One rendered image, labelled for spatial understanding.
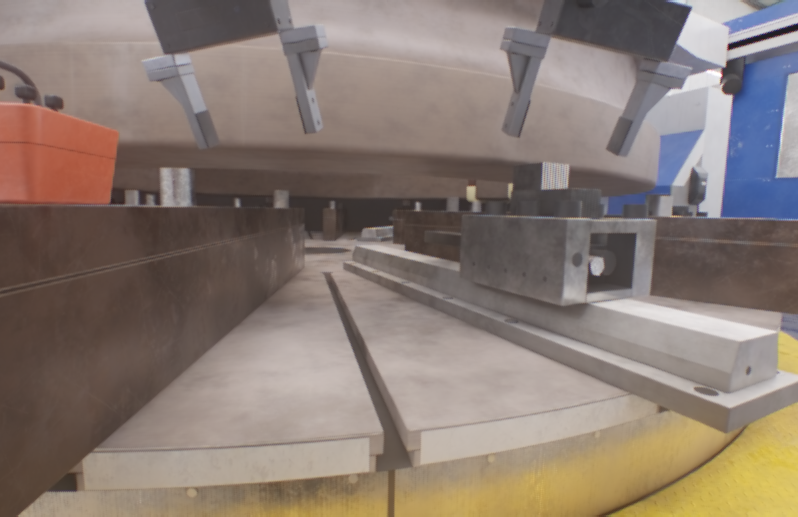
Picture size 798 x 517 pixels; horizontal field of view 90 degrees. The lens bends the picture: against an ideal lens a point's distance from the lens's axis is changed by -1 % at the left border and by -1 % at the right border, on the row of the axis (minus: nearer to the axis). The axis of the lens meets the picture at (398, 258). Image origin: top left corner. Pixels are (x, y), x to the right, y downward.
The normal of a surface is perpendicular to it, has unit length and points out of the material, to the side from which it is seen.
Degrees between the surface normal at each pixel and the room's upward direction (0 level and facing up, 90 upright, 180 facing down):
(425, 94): 90
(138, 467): 90
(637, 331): 72
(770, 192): 90
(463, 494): 90
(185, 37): 114
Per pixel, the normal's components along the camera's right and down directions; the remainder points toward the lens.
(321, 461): 0.19, 0.12
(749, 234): -0.66, 0.07
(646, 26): 0.07, 0.51
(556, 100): 0.49, 0.11
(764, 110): -0.90, 0.04
